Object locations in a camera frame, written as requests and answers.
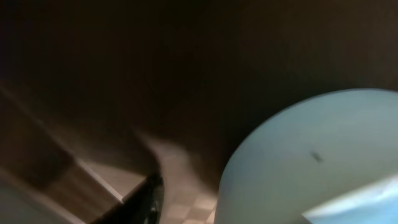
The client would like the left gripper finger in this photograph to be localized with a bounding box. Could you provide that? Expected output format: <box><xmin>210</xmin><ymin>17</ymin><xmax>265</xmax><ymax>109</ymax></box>
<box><xmin>93</xmin><ymin>174</ymin><xmax>164</xmax><ymax>224</ymax></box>

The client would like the light blue bowl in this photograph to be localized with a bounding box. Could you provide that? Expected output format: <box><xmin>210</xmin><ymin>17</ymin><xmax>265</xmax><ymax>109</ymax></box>
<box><xmin>215</xmin><ymin>89</ymin><xmax>397</xmax><ymax>224</ymax></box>

